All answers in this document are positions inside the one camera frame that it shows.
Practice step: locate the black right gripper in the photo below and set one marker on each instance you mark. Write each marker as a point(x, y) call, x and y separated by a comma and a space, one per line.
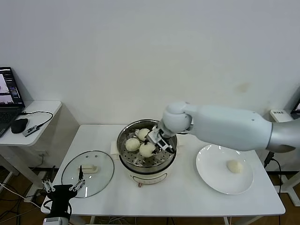
point(161, 141)

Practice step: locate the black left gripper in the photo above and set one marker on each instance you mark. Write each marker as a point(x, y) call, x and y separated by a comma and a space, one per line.
point(61, 193)

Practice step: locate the white steamed baozi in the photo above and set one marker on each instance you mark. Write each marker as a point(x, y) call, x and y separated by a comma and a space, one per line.
point(141, 134)
point(132, 144)
point(234, 166)
point(146, 150)

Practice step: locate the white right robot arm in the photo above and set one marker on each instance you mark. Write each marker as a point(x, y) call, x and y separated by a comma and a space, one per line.
point(222, 126)

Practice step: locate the stainless steel steamer basket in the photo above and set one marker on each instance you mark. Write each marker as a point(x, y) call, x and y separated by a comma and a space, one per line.
point(131, 159)

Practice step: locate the cream electric cooker pot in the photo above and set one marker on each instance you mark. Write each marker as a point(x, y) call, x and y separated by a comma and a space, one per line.
point(147, 179)

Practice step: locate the grey usb hub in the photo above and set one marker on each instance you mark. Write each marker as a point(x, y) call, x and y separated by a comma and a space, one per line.
point(31, 131)

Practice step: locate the white round plate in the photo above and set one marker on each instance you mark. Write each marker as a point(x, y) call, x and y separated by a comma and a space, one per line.
point(211, 168)

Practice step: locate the white side desk with mouse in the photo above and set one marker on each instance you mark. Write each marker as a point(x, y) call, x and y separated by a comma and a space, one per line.
point(44, 117)

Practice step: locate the black computer mouse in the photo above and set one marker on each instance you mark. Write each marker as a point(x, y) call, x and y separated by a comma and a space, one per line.
point(19, 126)

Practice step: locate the black laptop with pink screen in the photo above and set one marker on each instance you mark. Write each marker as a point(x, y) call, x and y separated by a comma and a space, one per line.
point(9, 112)

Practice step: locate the black laptop with blue screen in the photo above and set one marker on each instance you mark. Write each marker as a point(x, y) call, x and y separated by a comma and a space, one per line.
point(296, 114)

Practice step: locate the white wall socket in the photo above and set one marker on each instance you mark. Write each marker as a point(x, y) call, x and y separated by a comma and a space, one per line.
point(43, 154)

